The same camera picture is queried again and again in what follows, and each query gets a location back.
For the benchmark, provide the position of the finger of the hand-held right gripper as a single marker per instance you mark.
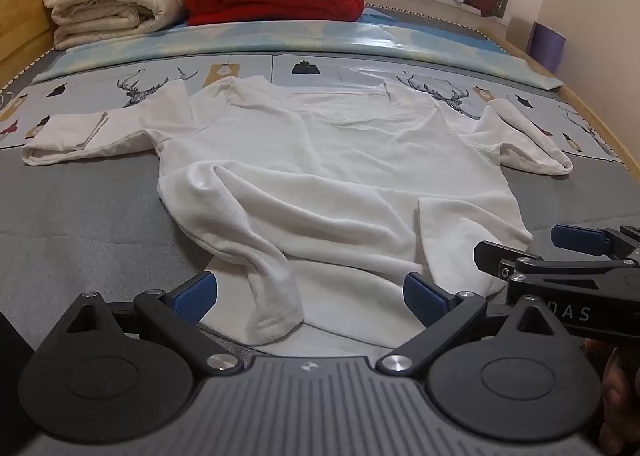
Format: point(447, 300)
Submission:
point(580, 236)
point(500, 258)

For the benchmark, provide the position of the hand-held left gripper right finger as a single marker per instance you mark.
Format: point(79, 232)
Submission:
point(425, 301)

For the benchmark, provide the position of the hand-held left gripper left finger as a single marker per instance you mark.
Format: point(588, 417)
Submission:
point(195, 298)

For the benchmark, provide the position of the white long-sleeved shirt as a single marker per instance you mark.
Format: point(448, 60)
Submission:
point(325, 161)

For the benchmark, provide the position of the person's right hand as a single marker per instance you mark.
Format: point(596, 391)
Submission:
point(622, 401)

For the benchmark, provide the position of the deer print sheet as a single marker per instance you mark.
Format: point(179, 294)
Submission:
point(330, 73)

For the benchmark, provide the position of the plain blue sheet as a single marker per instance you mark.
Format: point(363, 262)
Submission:
point(377, 21)

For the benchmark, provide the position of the cream fluffy folded blanket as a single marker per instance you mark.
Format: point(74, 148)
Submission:
point(115, 18)

